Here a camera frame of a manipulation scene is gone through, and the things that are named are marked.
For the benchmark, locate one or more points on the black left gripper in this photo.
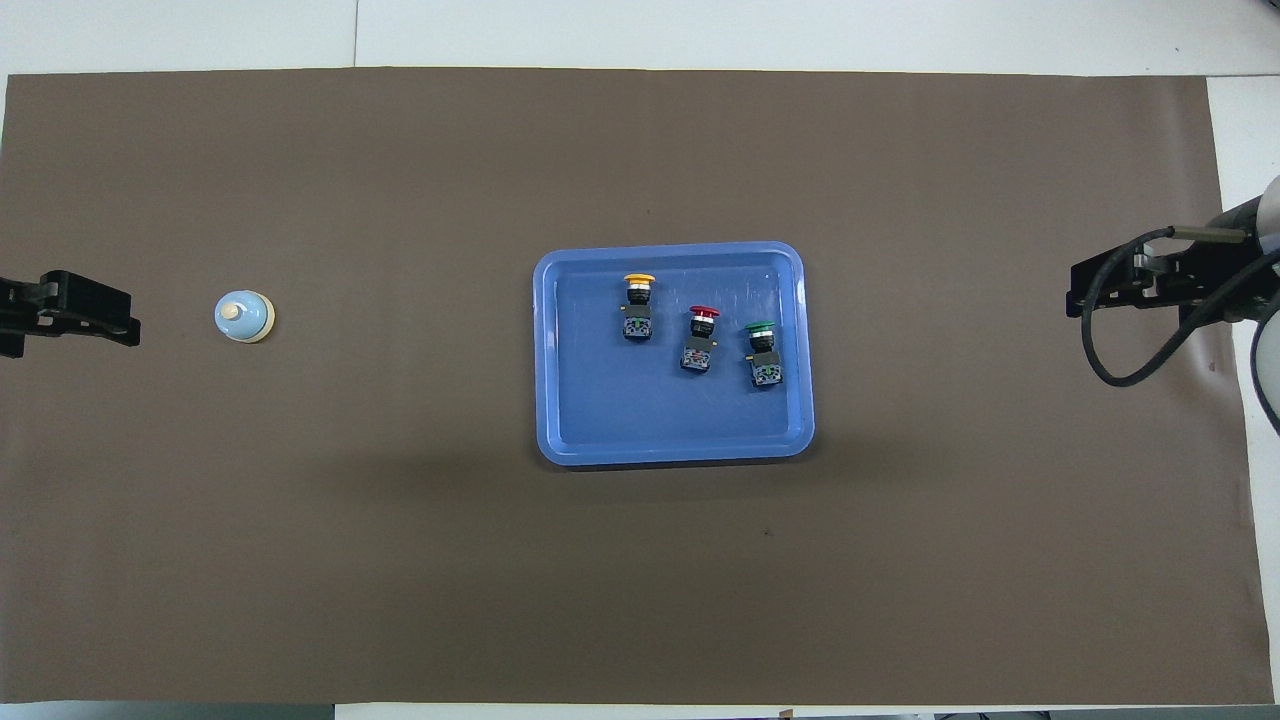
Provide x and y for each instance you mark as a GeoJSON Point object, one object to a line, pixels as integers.
{"type": "Point", "coordinates": [25, 305]}

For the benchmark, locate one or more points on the brown table mat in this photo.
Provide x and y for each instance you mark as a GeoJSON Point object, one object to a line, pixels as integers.
{"type": "Point", "coordinates": [400, 550]}

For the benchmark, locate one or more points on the red mushroom push button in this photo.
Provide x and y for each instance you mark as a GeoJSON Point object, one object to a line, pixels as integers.
{"type": "Point", "coordinates": [699, 345]}

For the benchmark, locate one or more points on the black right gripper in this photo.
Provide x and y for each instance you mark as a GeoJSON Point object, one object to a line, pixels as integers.
{"type": "Point", "coordinates": [1215, 275]}

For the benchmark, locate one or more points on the green mushroom push button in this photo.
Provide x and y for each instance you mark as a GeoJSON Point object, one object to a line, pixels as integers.
{"type": "Point", "coordinates": [764, 365]}

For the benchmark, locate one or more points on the blue plastic tray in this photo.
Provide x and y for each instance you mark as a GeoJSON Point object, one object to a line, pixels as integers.
{"type": "Point", "coordinates": [600, 400]}

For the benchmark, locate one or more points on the yellow mushroom push button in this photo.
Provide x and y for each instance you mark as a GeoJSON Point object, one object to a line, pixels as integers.
{"type": "Point", "coordinates": [638, 310]}

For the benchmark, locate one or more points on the light blue service bell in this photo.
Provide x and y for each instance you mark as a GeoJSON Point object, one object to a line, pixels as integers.
{"type": "Point", "coordinates": [243, 317]}

